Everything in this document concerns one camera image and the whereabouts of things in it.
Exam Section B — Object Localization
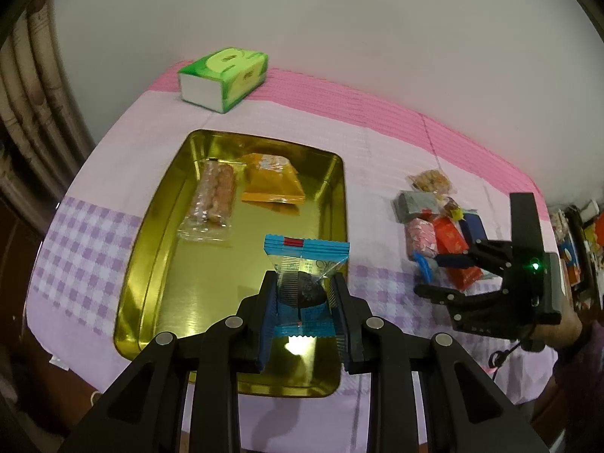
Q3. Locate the red snack packet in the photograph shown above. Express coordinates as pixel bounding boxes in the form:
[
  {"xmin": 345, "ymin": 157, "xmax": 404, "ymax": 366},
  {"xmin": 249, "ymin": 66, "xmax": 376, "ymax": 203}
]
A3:
[{"xmin": 432, "ymin": 217, "xmax": 482, "ymax": 291}]

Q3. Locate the pink candy packet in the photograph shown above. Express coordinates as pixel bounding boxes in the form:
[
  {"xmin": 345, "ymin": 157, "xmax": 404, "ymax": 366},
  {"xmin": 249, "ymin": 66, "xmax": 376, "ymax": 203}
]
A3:
[{"xmin": 405, "ymin": 218, "xmax": 438, "ymax": 259}]

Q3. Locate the blue dark cookie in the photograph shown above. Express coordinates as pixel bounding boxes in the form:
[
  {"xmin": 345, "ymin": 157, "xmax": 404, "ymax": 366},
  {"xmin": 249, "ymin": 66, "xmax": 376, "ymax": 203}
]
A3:
[{"xmin": 263, "ymin": 234, "xmax": 350, "ymax": 339}]

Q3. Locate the orange snack packet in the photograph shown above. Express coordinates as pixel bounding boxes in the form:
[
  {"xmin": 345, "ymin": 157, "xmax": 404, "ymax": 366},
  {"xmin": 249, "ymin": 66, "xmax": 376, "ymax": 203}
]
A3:
[{"xmin": 240, "ymin": 153, "xmax": 306, "ymax": 205}]

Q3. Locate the person's right hand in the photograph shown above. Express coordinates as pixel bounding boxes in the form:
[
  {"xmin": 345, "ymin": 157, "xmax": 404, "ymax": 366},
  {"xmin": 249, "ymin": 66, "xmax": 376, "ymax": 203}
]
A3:
[{"xmin": 532, "ymin": 308, "xmax": 582, "ymax": 351}]

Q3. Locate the navy and teal snack bar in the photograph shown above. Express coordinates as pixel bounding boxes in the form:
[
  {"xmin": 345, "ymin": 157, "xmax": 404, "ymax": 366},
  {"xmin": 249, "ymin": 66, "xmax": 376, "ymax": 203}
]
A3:
[{"xmin": 459, "ymin": 211, "xmax": 487, "ymax": 245}]

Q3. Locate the small yellow wrapped candy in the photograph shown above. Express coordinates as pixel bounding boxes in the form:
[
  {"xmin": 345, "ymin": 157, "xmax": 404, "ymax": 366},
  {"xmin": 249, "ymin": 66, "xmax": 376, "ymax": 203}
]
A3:
[{"xmin": 442, "ymin": 197, "xmax": 464, "ymax": 222}]

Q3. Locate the clear bag brown snack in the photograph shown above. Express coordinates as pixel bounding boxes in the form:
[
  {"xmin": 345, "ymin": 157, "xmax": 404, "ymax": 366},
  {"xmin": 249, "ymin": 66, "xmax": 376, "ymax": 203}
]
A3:
[{"xmin": 407, "ymin": 169, "xmax": 453, "ymax": 195}]

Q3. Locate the grey wrapped snack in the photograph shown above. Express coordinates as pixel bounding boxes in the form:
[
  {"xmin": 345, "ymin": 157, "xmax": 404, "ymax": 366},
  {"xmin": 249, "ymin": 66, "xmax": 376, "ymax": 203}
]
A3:
[{"xmin": 393, "ymin": 191, "xmax": 441, "ymax": 224}]

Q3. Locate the clear wrapped peanut brittle bar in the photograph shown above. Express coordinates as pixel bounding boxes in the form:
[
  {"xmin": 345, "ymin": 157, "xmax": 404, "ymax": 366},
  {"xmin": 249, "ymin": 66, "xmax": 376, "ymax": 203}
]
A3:
[{"xmin": 177, "ymin": 159, "xmax": 236, "ymax": 243}]

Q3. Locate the gold metal tray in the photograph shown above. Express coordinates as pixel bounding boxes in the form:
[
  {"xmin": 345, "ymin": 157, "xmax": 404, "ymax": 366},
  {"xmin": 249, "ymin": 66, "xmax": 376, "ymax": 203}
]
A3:
[{"xmin": 112, "ymin": 128, "xmax": 350, "ymax": 399}]

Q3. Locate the beige patterned curtain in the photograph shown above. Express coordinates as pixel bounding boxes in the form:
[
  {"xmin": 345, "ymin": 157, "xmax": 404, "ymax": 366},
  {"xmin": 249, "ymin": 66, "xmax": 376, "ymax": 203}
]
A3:
[{"xmin": 1, "ymin": 0, "xmax": 94, "ymax": 233}]

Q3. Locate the green tissue pack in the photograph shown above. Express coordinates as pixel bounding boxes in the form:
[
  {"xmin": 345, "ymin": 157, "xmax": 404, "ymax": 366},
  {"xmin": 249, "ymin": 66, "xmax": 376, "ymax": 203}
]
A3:
[{"xmin": 177, "ymin": 47, "xmax": 268, "ymax": 114}]

